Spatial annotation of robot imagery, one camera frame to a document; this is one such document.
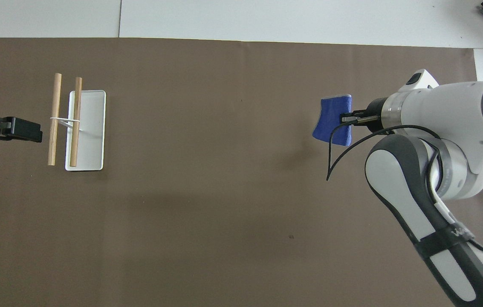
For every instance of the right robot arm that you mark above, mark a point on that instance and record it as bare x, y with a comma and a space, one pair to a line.
450, 111

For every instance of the white rack with wooden bars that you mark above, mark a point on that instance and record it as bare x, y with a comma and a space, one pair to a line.
90, 128

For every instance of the blue towel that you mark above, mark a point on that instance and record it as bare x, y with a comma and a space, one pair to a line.
331, 121

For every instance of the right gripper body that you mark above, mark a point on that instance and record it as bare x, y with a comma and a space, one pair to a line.
377, 115

